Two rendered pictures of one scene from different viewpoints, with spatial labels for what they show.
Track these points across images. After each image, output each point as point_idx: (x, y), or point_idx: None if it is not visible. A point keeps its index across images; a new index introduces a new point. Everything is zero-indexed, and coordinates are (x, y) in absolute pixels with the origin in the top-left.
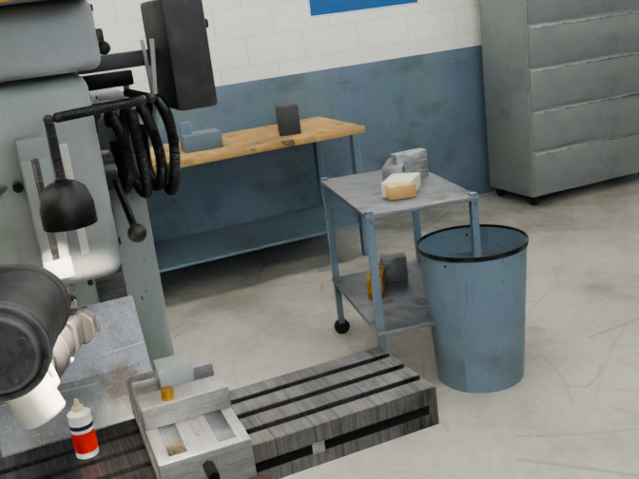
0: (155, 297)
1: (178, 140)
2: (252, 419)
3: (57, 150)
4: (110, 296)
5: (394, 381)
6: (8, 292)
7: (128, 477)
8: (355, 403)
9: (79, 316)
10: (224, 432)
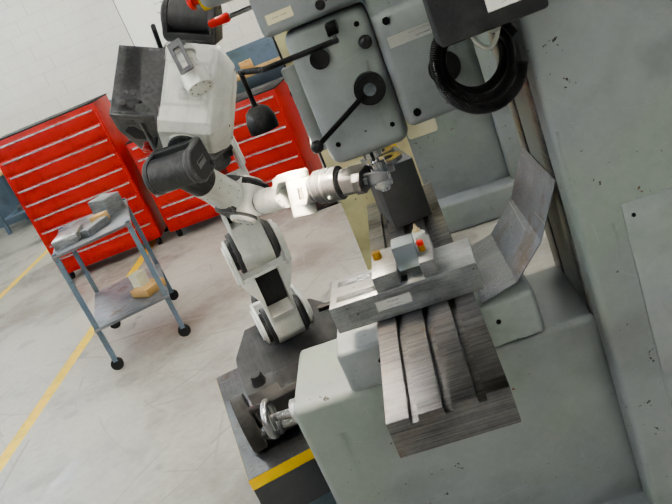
0: (565, 194)
1: (434, 72)
2: (415, 320)
3: (245, 90)
4: (548, 170)
5: (417, 396)
6: (160, 158)
7: None
8: (396, 373)
9: (350, 177)
10: (345, 297)
